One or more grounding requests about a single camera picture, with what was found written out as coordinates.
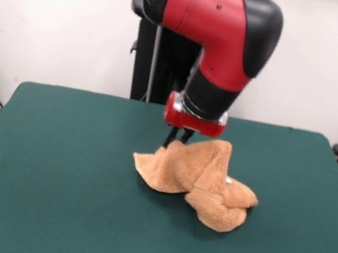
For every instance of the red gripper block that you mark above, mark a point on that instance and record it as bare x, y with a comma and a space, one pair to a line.
195, 125

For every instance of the tan terry towel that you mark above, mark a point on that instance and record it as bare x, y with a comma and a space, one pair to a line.
212, 180

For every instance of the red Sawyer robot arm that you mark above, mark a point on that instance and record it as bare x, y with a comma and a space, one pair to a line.
208, 15

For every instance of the dark green table cloth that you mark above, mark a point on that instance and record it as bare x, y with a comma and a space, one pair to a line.
48, 177

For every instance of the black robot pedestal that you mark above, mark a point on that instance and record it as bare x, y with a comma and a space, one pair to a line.
163, 66

